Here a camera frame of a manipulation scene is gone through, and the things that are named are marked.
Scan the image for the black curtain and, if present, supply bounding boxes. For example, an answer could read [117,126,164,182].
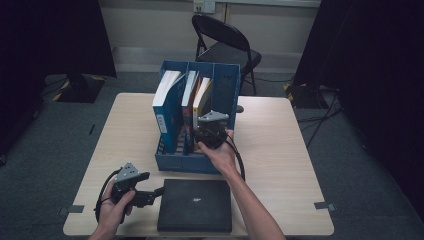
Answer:
[0,0,118,158]
[293,0,424,211]

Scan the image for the blue book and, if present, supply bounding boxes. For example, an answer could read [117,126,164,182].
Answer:
[152,69,186,154]

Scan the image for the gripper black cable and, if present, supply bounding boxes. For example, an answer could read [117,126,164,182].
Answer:
[94,168,123,224]
[219,131,247,183]

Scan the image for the white wall socket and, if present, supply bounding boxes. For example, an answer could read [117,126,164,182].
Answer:
[193,0,216,14]

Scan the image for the black stand base yellow stripes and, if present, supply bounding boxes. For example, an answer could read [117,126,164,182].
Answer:
[283,83,329,109]
[53,73,108,104]

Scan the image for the red book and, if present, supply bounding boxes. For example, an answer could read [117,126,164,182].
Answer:
[180,69,203,151]

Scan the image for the yellow book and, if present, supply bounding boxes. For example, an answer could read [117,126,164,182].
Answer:
[192,77,213,151]

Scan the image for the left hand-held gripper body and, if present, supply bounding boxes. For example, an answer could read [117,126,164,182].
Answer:
[111,161,153,208]

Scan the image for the person's right hand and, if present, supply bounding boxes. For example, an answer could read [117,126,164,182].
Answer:
[198,130,239,176]

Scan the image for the person's left hand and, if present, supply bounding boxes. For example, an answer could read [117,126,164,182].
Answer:
[96,181,136,234]

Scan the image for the grey tape strip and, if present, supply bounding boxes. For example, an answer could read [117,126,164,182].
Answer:
[58,204,85,216]
[314,201,337,213]

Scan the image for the black floor cables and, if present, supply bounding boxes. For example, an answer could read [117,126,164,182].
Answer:
[296,89,343,149]

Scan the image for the black book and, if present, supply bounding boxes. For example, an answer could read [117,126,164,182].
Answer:
[156,178,233,233]

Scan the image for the blue plastic file rack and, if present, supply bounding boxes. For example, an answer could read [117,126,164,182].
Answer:
[154,59,241,175]

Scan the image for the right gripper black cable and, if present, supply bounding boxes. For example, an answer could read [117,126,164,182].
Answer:
[219,131,247,183]

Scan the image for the black folding chair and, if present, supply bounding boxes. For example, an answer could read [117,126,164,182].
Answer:
[191,13,263,114]

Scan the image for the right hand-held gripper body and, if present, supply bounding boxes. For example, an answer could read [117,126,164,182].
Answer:
[193,110,230,150]

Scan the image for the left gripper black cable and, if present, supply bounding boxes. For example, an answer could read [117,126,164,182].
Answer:
[94,168,123,224]

